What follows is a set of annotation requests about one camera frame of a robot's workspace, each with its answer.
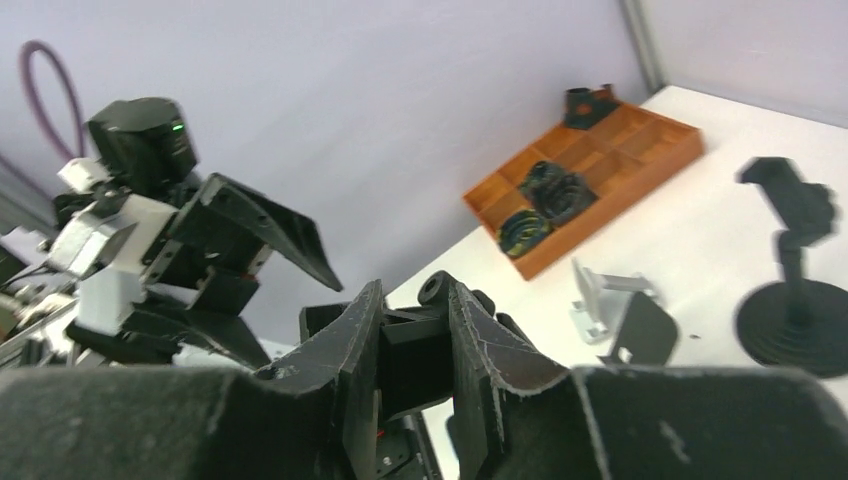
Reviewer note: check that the small black orange clamp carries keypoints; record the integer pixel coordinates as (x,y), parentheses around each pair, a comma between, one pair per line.
(585,107)

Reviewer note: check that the black round object in tray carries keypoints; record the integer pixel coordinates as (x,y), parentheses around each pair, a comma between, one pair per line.
(557,194)

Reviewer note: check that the aluminium frame rail left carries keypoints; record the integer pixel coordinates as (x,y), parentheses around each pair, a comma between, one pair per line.
(636,19)

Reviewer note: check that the wooden compartment tray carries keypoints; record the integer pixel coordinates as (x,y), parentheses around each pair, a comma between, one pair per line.
(624,158)

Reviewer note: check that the silver folding phone stand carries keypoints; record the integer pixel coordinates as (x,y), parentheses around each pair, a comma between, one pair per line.
(592,315)

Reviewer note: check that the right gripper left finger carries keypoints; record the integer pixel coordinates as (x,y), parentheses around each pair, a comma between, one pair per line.
(312,414)

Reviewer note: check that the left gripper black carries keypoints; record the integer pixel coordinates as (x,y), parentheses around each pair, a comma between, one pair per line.
(214,245)

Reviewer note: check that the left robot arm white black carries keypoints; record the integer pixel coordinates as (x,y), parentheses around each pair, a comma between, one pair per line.
(145,146)

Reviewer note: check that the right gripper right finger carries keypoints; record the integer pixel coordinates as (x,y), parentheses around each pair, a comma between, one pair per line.
(521,415)

